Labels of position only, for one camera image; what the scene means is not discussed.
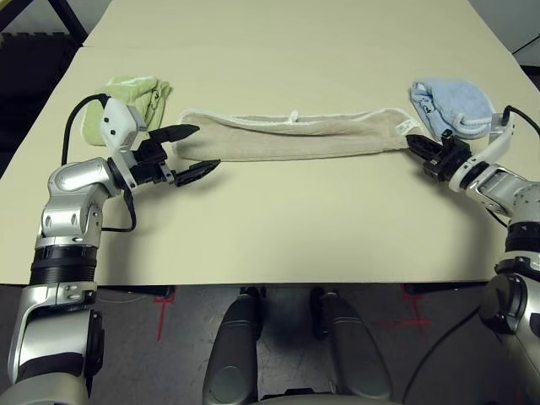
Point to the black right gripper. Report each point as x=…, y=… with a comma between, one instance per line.
x=449, y=160

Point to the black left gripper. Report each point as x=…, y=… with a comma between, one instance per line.
x=149, y=164

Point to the beige towel with white trim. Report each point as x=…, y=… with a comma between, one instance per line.
x=304, y=139

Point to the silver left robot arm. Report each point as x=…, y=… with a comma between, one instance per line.
x=71, y=185

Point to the light blue folded towel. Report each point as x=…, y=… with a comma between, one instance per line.
x=455, y=97

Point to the green folded towel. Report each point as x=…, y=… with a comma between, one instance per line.
x=139, y=95

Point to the black table foot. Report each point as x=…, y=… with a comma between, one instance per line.
x=164, y=291

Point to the black foam floor mat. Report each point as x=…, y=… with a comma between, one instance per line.
x=29, y=84

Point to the dark grey robot left leg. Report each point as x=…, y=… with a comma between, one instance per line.
x=234, y=350

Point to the light grey robot torso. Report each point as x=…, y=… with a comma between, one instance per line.
x=316, y=401

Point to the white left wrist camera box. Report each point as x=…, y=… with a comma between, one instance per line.
x=118, y=120

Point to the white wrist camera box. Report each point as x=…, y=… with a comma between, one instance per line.
x=500, y=139
x=118, y=120

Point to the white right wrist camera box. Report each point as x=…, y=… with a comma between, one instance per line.
x=500, y=139

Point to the side table with black frame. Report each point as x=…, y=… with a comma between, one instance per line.
x=69, y=23

